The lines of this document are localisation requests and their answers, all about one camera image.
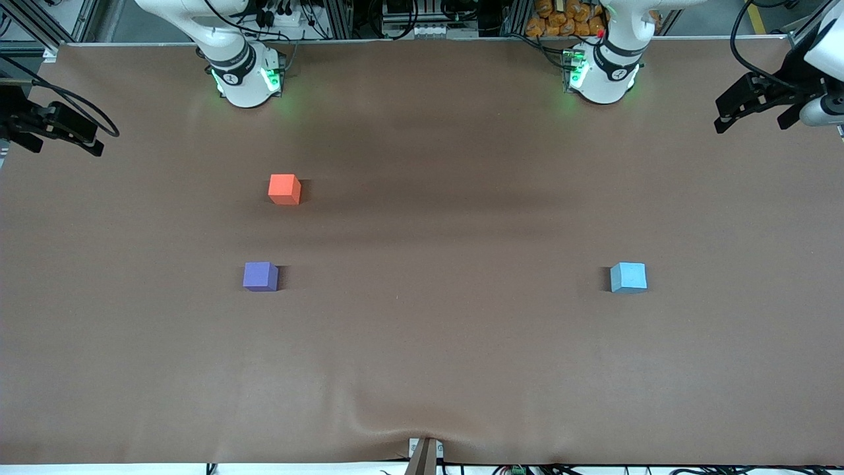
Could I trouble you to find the light blue foam block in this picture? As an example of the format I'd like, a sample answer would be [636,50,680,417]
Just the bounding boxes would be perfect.
[609,262,648,294]

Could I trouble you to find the orange foam block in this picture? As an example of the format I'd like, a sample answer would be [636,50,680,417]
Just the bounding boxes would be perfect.
[268,174,302,206]

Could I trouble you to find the purple foam block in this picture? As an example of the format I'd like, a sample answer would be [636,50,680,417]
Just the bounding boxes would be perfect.
[242,261,279,292]

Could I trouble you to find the orange snack bags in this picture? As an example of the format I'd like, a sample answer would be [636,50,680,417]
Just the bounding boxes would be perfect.
[526,0,607,38]

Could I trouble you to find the white power strip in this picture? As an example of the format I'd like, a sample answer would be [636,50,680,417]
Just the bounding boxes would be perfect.
[258,0,311,28]

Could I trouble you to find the brown table mat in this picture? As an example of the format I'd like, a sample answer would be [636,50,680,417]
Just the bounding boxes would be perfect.
[0,36,844,466]

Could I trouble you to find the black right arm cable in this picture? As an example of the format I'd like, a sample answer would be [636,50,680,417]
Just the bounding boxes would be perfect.
[0,55,121,139]

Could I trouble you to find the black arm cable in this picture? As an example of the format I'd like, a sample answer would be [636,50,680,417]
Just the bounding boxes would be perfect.
[729,0,828,94]
[0,55,121,139]

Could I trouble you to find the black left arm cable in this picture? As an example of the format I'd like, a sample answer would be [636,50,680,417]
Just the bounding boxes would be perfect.
[729,0,828,94]

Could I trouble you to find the metal mat bracket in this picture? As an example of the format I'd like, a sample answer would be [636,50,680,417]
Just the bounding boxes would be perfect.
[408,437,444,475]

